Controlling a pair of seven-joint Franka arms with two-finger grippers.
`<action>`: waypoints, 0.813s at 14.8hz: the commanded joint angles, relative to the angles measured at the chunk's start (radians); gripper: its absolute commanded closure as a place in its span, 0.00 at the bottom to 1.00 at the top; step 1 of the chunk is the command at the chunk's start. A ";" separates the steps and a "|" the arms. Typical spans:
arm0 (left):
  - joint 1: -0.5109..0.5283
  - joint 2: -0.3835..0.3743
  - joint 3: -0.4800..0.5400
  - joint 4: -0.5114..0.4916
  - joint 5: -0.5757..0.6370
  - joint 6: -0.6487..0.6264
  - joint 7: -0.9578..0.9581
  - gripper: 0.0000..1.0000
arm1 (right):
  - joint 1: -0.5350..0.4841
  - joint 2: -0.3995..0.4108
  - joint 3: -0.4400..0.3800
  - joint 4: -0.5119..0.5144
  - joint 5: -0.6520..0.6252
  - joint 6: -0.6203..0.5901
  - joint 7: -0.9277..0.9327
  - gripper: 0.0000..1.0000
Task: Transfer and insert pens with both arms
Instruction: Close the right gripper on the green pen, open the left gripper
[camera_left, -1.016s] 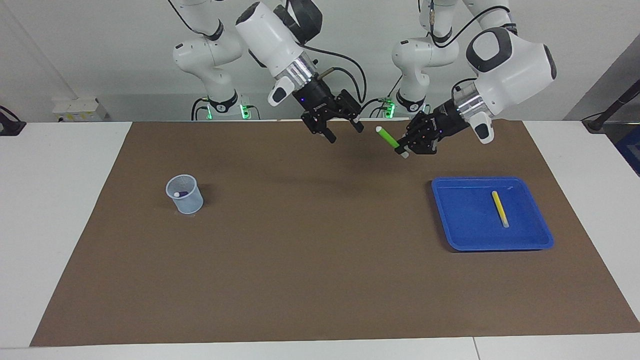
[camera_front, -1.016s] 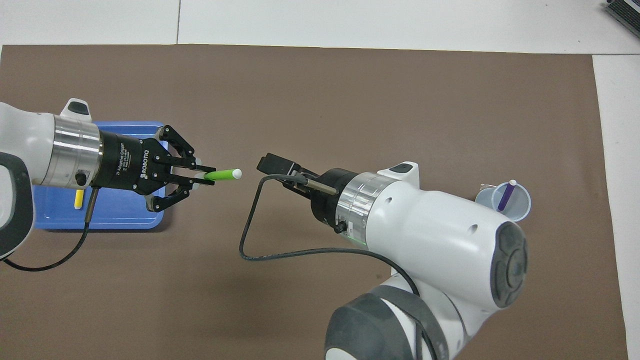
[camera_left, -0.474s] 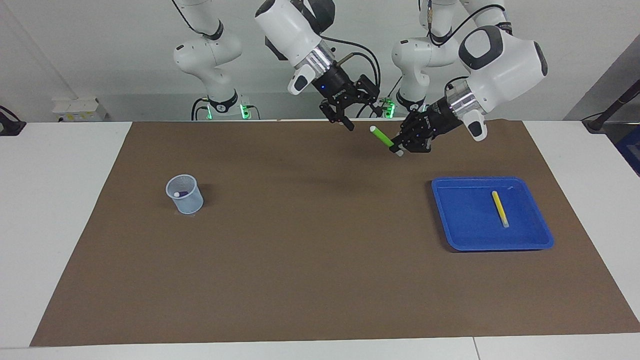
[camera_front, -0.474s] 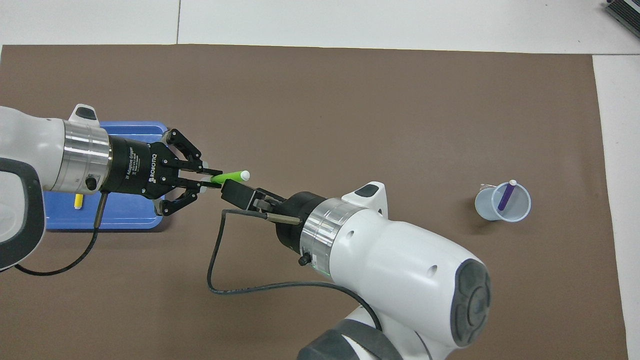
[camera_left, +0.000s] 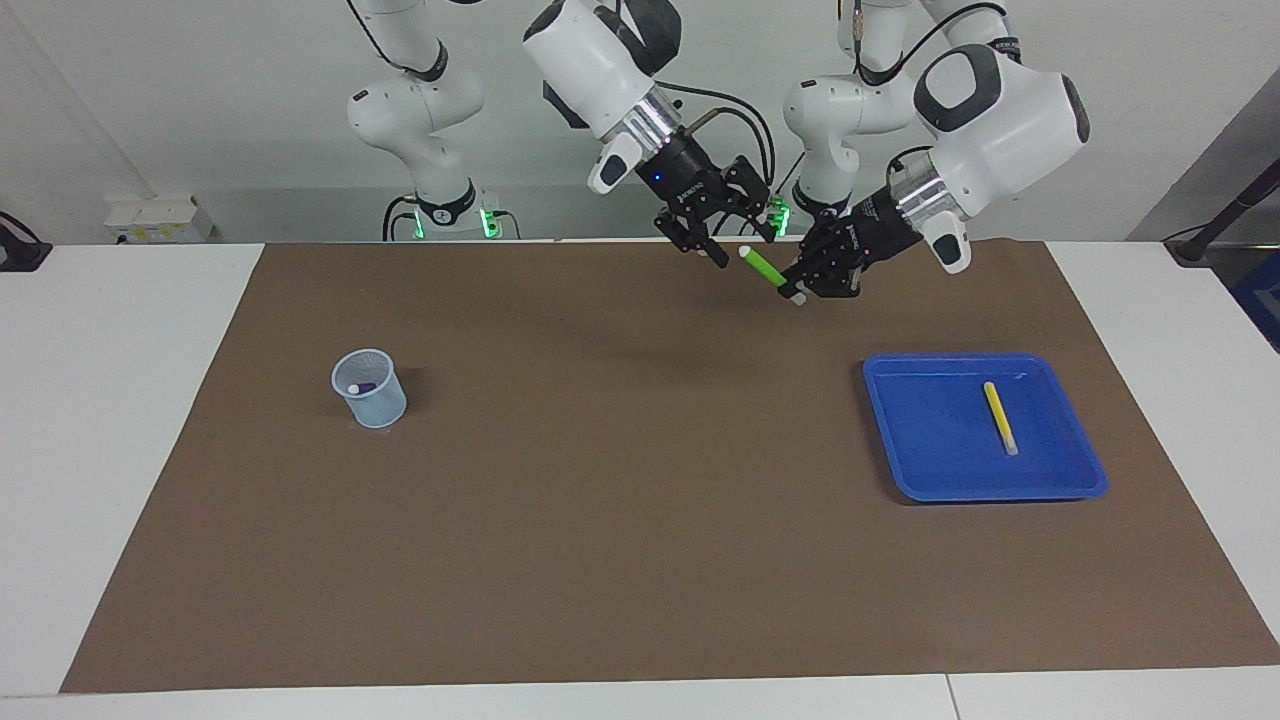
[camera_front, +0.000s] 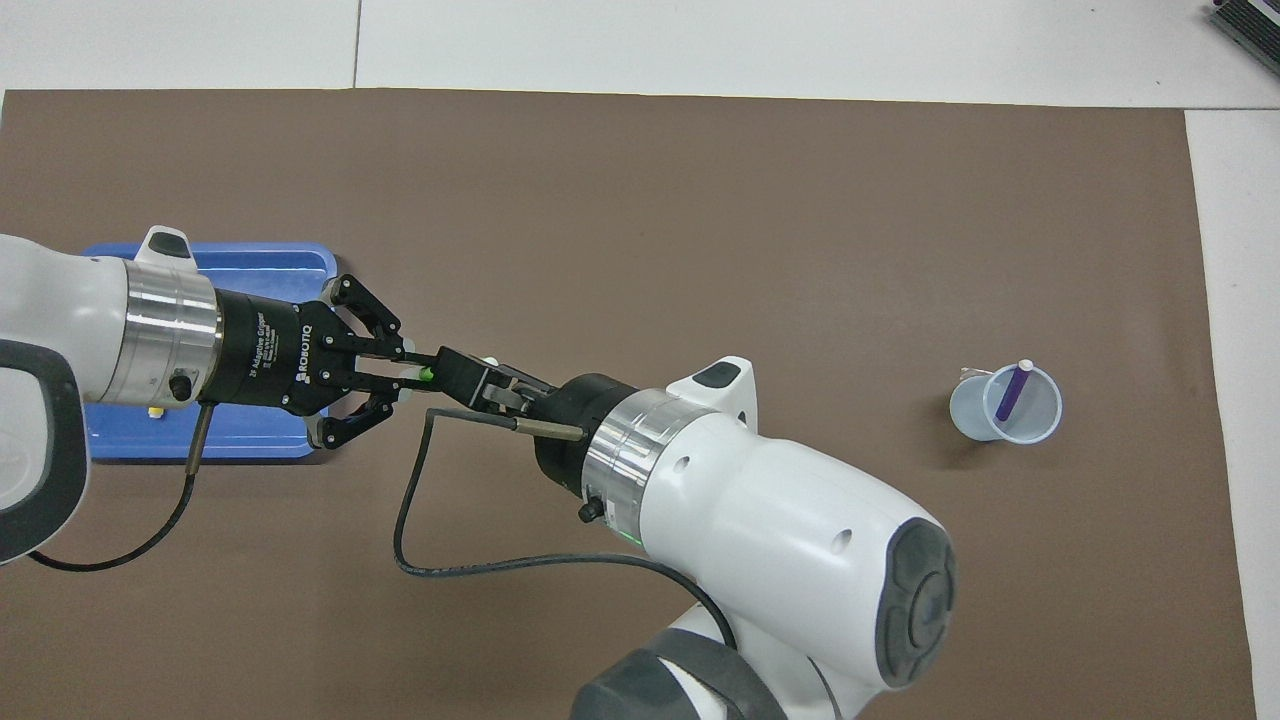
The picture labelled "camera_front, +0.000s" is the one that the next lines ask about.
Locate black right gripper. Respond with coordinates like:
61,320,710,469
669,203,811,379
434,346,643,502

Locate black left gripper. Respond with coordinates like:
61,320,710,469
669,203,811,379
203,273,442,452

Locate green pen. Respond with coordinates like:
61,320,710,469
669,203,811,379
398,354,500,387

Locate purple pen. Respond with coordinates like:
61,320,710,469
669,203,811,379
995,359,1035,423

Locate blue plastic tray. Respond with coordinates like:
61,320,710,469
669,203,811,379
80,242,333,463

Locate brown table mat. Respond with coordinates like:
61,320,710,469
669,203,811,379
0,88,1259,720

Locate translucent plastic cup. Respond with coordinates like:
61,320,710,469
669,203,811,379
949,364,1063,445

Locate grey striped device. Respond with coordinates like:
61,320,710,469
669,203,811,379
1208,0,1280,77

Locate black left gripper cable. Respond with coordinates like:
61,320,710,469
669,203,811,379
27,400,217,573

